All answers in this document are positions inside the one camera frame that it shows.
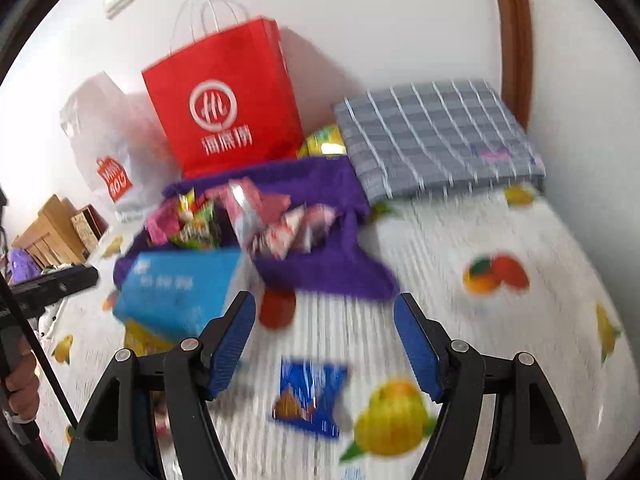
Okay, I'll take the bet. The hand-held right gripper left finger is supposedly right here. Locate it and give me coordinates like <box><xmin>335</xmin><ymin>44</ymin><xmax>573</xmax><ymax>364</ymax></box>
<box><xmin>62</xmin><ymin>290</ymin><xmax>258</xmax><ymax>480</ymax></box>

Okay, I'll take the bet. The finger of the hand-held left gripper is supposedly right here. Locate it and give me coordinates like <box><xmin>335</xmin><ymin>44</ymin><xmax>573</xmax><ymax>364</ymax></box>
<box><xmin>9</xmin><ymin>265</ymin><xmax>99</xmax><ymax>318</ymax></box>

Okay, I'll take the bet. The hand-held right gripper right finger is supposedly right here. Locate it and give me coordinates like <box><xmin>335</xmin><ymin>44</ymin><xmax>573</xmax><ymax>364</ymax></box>
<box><xmin>392</xmin><ymin>292</ymin><xmax>586</xmax><ymax>480</ymax></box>

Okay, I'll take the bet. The yellow triangular snack packet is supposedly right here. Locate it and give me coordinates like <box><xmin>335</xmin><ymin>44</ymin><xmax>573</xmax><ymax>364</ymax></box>
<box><xmin>123</xmin><ymin>319</ymin><xmax>176</xmax><ymax>357</ymax></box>

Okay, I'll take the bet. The blue snack packet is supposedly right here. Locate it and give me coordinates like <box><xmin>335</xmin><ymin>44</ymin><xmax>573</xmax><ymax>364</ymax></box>
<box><xmin>271</xmin><ymin>356</ymin><xmax>349</xmax><ymax>438</ymax></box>

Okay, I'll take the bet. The white strawberry print packet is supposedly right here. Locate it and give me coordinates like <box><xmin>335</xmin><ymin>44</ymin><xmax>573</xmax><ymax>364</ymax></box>
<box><xmin>250</xmin><ymin>220</ymin><xmax>301</xmax><ymax>261</ymax></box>

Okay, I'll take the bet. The green snack packet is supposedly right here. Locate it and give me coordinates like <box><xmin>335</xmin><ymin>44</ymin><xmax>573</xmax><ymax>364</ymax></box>
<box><xmin>170</xmin><ymin>195</ymin><xmax>223</xmax><ymax>252</ymax></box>

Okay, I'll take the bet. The large pink snack packet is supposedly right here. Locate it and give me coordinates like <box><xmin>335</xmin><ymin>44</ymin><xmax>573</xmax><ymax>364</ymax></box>
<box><xmin>220</xmin><ymin>177</ymin><xmax>263</xmax><ymax>253</ymax></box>

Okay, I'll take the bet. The person's left hand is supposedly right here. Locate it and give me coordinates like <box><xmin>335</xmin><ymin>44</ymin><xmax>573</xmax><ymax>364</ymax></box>
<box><xmin>4</xmin><ymin>337</ymin><xmax>42</xmax><ymax>423</ymax></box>

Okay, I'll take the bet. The purple cloth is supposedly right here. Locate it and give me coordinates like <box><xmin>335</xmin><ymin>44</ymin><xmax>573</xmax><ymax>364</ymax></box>
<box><xmin>6</xmin><ymin>246</ymin><xmax>42</xmax><ymax>282</ymax></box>

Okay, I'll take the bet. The wooden cabinet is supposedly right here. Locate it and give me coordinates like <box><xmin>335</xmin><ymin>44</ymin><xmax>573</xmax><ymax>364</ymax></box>
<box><xmin>14</xmin><ymin>194</ymin><xmax>88</xmax><ymax>267</ymax></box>

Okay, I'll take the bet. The patterned box with red edge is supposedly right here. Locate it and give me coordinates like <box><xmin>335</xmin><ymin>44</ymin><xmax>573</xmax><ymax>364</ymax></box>
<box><xmin>70</xmin><ymin>204</ymin><xmax>109</xmax><ymax>254</ymax></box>

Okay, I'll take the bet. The fruit print bed sheet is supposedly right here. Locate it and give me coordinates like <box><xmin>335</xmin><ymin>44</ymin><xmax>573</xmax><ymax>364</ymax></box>
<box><xmin>37</xmin><ymin>180</ymin><xmax>626</xmax><ymax>480</ymax></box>

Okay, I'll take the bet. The blue tissue box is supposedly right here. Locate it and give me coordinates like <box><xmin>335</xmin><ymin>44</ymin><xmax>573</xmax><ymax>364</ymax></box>
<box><xmin>112</xmin><ymin>247</ymin><xmax>244</xmax><ymax>343</ymax></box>

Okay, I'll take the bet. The purple towel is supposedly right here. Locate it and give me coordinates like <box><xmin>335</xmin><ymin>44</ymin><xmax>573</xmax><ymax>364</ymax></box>
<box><xmin>112</xmin><ymin>156</ymin><xmax>401</xmax><ymax>303</ymax></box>

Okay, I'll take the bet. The white plastic shopping bag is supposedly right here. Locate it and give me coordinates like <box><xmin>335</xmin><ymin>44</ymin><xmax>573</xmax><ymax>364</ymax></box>
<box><xmin>60</xmin><ymin>71</ymin><xmax>183</xmax><ymax>223</ymax></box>

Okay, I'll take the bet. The grey checked folded cloth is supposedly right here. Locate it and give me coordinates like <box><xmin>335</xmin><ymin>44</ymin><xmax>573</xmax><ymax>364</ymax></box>
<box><xmin>332</xmin><ymin>79</ymin><xmax>547</xmax><ymax>206</ymax></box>

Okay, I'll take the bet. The yellow and green packet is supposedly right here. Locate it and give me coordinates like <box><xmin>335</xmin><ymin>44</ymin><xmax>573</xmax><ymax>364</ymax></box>
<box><xmin>297</xmin><ymin>125</ymin><xmax>348</xmax><ymax>160</ymax></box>

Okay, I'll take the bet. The red paper bag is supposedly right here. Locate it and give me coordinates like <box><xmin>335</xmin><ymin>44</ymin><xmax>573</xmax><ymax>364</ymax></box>
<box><xmin>141</xmin><ymin>0</ymin><xmax>306</xmax><ymax>180</ymax></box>

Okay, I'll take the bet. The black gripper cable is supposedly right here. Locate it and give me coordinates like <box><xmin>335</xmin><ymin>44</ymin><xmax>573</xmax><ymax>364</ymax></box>
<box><xmin>0</xmin><ymin>275</ymin><xmax>80</xmax><ymax>431</ymax></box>

